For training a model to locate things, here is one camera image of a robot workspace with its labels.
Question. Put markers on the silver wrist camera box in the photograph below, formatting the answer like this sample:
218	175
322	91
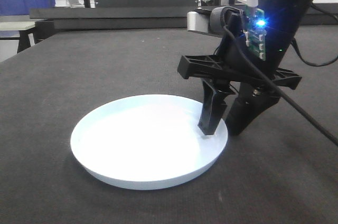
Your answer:
198	21

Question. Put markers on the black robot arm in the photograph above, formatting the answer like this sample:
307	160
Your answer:
254	41

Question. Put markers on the black gripper with board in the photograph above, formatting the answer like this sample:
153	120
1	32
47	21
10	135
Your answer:
228	64

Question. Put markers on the dark table edge rail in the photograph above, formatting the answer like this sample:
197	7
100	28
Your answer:
109	18

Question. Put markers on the light blue round tray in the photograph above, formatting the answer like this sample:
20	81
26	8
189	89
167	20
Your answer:
146	142

